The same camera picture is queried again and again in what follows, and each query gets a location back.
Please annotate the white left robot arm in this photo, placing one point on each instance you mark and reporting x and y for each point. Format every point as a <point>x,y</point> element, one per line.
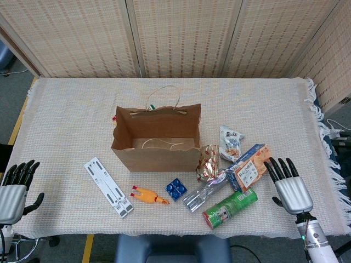
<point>5,230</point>

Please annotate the chrome stool base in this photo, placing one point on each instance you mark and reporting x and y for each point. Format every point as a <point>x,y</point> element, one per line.
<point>53,241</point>

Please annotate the gold red foil snack bag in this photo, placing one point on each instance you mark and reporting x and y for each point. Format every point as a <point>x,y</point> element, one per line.
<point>208,164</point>

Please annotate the blue orange cookie box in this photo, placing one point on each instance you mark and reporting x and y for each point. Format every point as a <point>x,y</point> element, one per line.
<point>246,172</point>

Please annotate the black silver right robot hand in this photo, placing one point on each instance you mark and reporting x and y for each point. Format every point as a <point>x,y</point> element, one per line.
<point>294,194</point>

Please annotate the yellow rubber chicken toy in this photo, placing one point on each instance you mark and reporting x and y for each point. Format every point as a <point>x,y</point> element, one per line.
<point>148,195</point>

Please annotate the blue building block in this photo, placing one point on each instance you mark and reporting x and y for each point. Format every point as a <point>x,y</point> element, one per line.
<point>175,189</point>

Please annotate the white folding laptop stand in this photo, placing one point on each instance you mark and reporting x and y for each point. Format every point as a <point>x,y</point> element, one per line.
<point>108,186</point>

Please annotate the brown paper bag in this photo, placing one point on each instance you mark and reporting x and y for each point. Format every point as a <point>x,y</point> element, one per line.
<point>156,161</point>

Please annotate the green chips can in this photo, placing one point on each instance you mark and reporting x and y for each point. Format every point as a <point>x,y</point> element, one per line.
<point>230,209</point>

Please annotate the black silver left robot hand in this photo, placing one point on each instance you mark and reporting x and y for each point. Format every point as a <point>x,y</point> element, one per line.
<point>12,197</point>

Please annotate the red yellow small toy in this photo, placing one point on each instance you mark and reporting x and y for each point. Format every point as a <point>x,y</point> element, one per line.
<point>113,118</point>

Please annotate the white power strip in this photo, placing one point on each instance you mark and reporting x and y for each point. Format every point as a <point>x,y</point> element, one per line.
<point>336,134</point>

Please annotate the woven folding screen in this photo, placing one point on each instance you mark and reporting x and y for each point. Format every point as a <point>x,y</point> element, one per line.
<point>178,35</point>

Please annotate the green white small object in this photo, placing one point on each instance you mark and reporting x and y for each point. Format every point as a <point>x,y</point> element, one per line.
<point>151,107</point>

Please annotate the blue grey office chair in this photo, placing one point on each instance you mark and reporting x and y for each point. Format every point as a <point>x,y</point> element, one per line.
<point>4,59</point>

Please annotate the clear plastic water bottle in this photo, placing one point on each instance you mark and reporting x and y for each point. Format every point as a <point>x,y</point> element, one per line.
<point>200,195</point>

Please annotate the beige woven tablecloth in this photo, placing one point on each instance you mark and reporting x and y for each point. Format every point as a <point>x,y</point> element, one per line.
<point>68,123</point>

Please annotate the white snack packet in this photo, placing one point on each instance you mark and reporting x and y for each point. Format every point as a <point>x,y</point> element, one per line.
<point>230,142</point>

